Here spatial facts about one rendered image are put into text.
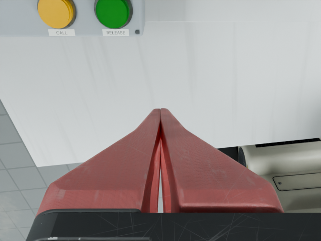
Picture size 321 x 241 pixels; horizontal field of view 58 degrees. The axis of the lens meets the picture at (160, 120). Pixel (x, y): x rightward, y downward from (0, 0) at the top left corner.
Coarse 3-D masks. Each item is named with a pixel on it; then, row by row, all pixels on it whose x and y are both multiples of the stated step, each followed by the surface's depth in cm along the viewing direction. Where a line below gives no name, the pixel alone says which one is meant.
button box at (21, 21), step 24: (0, 0) 35; (24, 0) 35; (72, 0) 35; (96, 0) 35; (144, 0) 40; (0, 24) 37; (24, 24) 37; (72, 24) 37; (96, 24) 37; (144, 24) 40
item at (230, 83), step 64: (0, 64) 51; (64, 64) 51; (128, 64) 51; (192, 64) 51; (256, 64) 50; (320, 64) 50; (64, 128) 59; (128, 128) 59; (192, 128) 58; (256, 128) 58; (320, 128) 58
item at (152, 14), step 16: (160, 0) 45; (176, 0) 44; (192, 0) 44; (208, 0) 44; (224, 0) 44; (240, 0) 44; (256, 0) 44; (272, 0) 44; (288, 0) 44; (304, 0) 44; (320, 0) 44; (160, 16) 46; (176, 16) 46; (192, 16) 46; (208, 16) 46; (224, 16) 46; (240, 16) 46; (256, 16) 46; (272, 16) 46; (288, 16) 46; (304, 16) 46; (320, 16) 46
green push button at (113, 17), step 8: (104, 0) 34; (112, 0) 34; (120, 0) 34; (96, 8) 35; (104, 8) 34; (112, 8) 34; (120, 8) 34; (128, 8) 35; (104, 16) 35; (112, 16) 35; (120, 16) 35; (104, 24) 36; (112, 24) 36; (120, 24) 36
